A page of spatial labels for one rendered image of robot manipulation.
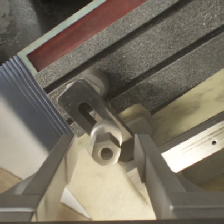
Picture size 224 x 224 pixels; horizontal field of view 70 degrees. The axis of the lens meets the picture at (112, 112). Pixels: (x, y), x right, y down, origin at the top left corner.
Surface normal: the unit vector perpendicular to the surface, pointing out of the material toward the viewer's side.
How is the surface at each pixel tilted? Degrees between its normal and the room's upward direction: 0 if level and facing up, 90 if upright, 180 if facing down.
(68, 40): 0
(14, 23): 0
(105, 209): 0
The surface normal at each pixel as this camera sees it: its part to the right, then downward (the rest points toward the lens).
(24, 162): 0.77, -0.33
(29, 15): 0.03, 0.25
